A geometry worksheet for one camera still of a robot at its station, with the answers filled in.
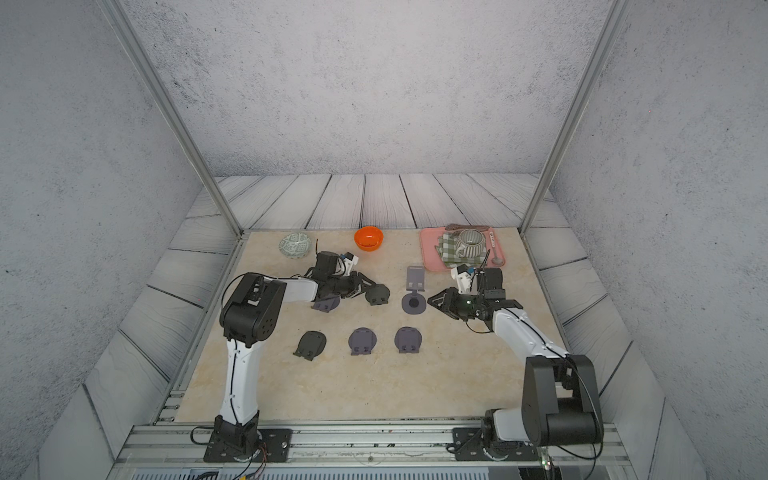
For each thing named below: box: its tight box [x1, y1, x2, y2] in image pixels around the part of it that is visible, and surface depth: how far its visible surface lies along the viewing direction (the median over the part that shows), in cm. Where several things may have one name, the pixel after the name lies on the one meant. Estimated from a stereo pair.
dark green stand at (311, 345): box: [293, 330, 327, 361], surface depth 92 cm
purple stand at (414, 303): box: [401, 266, 426, 315], surface depth 101 cm
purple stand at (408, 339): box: [394, 326, 423, 354], surface depth 92 cm
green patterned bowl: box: [279, 232, 311, 259], surface depth 117 cm
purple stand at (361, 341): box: [348, 327, 377, 356], surface depth 92 cm
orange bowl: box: [354, 226, 384, 252], surface depth 117 cm
